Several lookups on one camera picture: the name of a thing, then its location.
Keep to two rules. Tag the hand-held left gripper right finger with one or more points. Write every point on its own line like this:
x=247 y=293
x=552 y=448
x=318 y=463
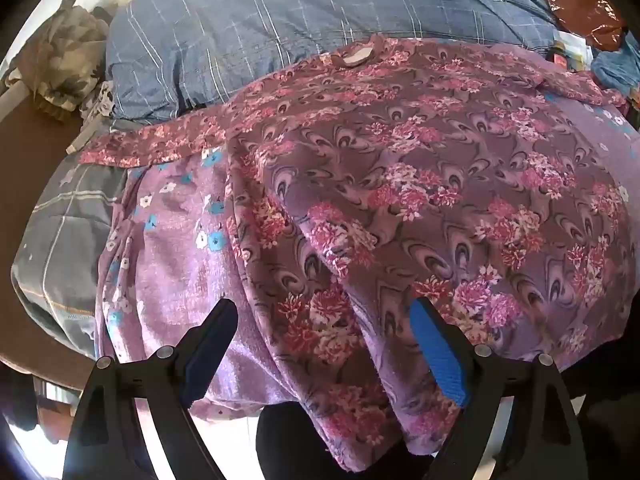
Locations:
x=442 y=360

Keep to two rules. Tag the shiny brown plastic bag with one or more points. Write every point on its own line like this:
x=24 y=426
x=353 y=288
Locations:
x=580 y=5

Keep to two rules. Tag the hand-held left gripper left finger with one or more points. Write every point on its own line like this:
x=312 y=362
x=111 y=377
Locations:
x=202 y=377

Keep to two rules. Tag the purple floral print garment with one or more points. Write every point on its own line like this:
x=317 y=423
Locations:
x=400 y=160

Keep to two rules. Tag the grey plaid quilt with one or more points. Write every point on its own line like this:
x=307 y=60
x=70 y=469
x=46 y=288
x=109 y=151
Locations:
x=65 y=240

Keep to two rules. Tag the beige leaf print cloth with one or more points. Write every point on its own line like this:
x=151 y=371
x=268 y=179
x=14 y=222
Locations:
x=60 y=55

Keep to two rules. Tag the white printed packet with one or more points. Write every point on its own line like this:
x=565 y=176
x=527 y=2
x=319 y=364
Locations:
x=575 y=50

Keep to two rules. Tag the purple flowered bed sheet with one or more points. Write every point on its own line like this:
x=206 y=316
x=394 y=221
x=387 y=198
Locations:
x=170 y=260

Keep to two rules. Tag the blue denim cloth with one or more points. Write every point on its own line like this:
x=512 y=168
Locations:
x=617 y=67

